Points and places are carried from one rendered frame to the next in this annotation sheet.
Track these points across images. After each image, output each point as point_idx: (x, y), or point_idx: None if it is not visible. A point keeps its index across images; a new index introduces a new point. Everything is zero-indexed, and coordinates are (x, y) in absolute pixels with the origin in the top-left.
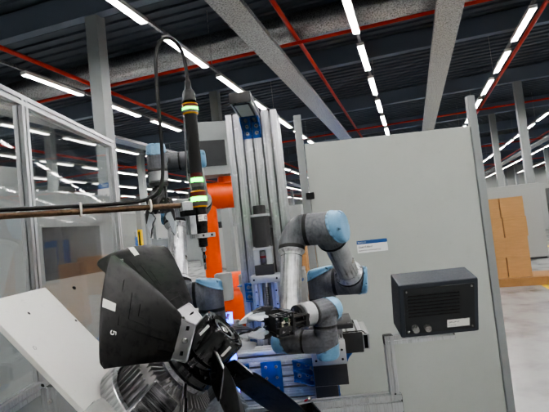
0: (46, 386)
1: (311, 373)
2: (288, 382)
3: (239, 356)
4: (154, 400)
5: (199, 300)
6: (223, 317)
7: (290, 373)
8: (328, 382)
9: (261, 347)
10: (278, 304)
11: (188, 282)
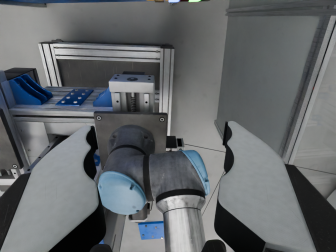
0: (327, 6)
1: (20, 83)
2: (59, 96)
3: (101, 110)
4: None
5: (137, 156)
6: (110, 146)
7: (52, 99)
8: (6, 74)
9: (78, 129)
10: (27, 169)
11: (158, 191)
